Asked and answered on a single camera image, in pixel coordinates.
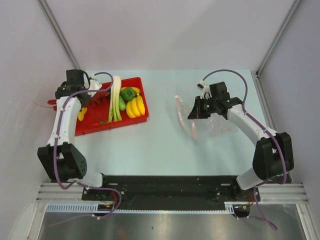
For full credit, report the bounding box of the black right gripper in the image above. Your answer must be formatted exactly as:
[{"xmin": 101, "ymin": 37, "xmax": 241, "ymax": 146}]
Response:
[{"xmin": 188, "ymin": 95, "xmax": 218, "ymax": 120}]

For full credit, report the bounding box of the clear zip top bag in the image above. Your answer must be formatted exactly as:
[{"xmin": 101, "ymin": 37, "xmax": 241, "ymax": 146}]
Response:
[{"xmin": 175, "ymin": 94, "xmax": 239, "ymax": 141}]

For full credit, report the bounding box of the yellow bell pepper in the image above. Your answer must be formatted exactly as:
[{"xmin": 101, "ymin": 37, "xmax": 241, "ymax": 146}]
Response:
[{"xmin": 77, "ymin": 107, "xmax": 88, "ymax": 122}]

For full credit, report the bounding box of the green bell pepper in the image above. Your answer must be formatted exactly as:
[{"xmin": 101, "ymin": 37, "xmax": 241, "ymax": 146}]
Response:
[{"xmin": 120, "ymin": 87, "xmax": 137, "ymax": 102}]

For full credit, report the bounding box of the red toy lobster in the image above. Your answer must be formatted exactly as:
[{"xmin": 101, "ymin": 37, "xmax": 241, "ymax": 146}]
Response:
[{"xmin": 47, "ymin": 90, "xmax": 111, "ymax": 111}]

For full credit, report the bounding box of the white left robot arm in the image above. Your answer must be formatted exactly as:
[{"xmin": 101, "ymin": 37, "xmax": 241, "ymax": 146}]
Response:
[{"xmin": 37, "ymin": 69, "xmax": 111, "ymax": 200}]

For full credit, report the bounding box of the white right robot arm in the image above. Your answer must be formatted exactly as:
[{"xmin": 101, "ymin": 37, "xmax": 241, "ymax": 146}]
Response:
[{"xmin": 187, "ymin": 81, "xmax": 294, "ymax": 201}]

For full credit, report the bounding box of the red plastic tray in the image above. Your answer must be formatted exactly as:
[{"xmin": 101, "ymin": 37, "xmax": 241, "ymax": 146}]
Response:
[{"xmin": 75, "ymin": 76, "xmax": 149, "ymax": 136}]

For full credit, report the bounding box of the white green leek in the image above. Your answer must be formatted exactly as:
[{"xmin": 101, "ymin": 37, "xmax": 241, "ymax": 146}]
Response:
[{"xmin": 99, "ymin": 75, "xmax": 122, "ymax": 125}]

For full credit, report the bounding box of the green cucumber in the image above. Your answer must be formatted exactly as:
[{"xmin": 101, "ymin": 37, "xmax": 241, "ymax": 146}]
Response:
[{"xmin": 118, "ymin": 95, "xmax": 126, "ymax": 111}]

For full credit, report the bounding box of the single yellow banana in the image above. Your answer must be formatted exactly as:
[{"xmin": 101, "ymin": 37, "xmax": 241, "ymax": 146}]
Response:
[{"xmin": 120, "ymin": 87, "xmax": 141, "ymax": 96}]

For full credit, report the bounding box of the yellow banana bunch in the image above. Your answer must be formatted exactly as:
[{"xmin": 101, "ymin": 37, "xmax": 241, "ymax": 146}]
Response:
[{"xmin": 126, "ymin": 95, "xmax": 146, "ymax": 119}]

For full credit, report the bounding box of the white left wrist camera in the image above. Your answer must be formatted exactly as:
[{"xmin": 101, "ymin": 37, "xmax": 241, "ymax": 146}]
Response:
[{"xmin": 87, "ymin": 74, "xmax": 102, "ymax": 98}]

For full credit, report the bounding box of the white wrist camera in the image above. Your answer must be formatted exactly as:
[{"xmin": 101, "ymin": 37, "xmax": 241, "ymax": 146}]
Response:
[
  {"xmin": 87, "ymin": 74, "xmax": 102, "ymax": 98},
  {"xmin": 197, "ymin": 80, "xmax": 211, "ymax": 99}
]

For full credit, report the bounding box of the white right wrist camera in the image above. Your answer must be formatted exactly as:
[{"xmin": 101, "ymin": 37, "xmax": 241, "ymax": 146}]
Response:
[{"xmin": 197, "ymin": 80, "xmax": 211, "ymax": 99}]

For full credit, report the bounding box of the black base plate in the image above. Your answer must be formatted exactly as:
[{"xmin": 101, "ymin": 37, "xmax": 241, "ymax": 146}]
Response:
[{"xmin": 77, "ymin": 175, "xmax": 277, "ymax": 212}]

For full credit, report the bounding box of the white slotted cable duct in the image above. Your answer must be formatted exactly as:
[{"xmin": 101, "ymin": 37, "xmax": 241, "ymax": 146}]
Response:
[{"xmin": 46, "ymin": 202, "xmax": 250, "ymax": 215}]

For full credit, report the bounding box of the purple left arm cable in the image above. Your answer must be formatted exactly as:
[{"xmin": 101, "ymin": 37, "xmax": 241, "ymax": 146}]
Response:
[{"xmin": 47, "ymin": 71, "xmax": 123, "ymax": 226}]

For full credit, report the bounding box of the aluminium frame rail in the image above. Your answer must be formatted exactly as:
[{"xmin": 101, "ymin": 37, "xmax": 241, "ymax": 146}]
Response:
[{"xmin": 36, "ymin": 183, "xmax": 309, "ymax": 205}]

